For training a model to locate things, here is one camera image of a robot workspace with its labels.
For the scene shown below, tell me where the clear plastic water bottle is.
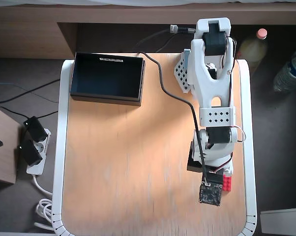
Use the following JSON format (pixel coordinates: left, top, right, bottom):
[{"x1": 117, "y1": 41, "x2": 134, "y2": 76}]
[{"x1": 272, "y1": 48, "x2": 296, "y2": 93}]

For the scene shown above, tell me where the thin black floor cable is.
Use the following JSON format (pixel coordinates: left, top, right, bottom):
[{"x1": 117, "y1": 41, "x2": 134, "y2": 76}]
[{"x1": 0, "y1": 82, "x2": 59, "y2": 103}]

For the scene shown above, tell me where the black power adapter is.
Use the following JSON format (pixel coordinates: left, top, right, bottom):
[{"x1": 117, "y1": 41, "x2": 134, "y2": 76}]
[
  {"x1": 17, "y1": 139, "x2": 43, "y2": 166},
  {"x1": 23, "y1": 116, "x2": 48, "y2": 143}
]

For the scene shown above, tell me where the yellow juice bottle pink cap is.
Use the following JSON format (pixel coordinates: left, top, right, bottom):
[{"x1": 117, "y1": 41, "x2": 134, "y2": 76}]
[{"x1": 236, "y1": 28, "x2": 269, "y2": 73}]

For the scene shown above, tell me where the white table edge frame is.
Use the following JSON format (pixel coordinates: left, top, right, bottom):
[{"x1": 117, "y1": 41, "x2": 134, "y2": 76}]
[{"x1": 51, "y1": 59, "x2": 258, "y2": 236}]

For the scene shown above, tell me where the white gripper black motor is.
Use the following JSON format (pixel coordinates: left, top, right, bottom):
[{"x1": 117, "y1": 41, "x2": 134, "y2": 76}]
[{"x1": 186, "y1": 144, "x2": 234, "y2": 177}]

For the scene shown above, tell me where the white power strip cable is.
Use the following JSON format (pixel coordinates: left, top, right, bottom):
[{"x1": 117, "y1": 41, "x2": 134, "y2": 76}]
[{"x1": 32, "y1": 173, "x2": 56, "y2": 232}]

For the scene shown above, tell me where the black cable grey connector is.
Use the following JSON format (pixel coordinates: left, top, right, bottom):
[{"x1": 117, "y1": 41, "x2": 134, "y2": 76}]
[{"x1": 133, "y1": 24, "x2": 197, "y2": 54}]

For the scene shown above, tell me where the brown wooden furniture frame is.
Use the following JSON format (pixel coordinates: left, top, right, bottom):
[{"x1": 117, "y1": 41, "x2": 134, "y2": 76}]
[{"x1": 0, "y1": 3, "x2": 296, "y2": 59}]

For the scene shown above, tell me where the white box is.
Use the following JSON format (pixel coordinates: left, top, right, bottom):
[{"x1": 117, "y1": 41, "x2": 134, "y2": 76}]
[{"x1": 260, "y1": 206, "x2": 296, "y2": 236}]

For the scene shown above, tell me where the thick black floor cable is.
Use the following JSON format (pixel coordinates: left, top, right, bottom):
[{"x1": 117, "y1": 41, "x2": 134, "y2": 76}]
[{"x1": 0, "y1": 93, "x2": 59, "y2": 110}]

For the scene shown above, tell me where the black camera circuit board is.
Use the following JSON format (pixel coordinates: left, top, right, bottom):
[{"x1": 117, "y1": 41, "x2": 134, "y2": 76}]
[{"x1": 198, "y1": 180, "x2": 224, "y2": 207}]

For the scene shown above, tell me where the red lego block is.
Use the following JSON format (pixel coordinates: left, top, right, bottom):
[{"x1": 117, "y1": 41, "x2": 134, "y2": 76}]
[{"x1": 223, "y1": 175, "x2": 233, "y2": 191}]

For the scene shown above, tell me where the white power strip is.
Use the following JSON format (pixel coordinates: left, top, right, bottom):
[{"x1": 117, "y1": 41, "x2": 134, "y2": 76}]
[{"x1": 26, "y1": 127, "x2": 52, "y2": 176}]

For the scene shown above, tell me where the black rectangular bin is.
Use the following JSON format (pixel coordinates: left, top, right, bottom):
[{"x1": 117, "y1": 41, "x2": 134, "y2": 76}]
[{"x1": 69, "y1": 51, "x2": 146, "y2": 107}]

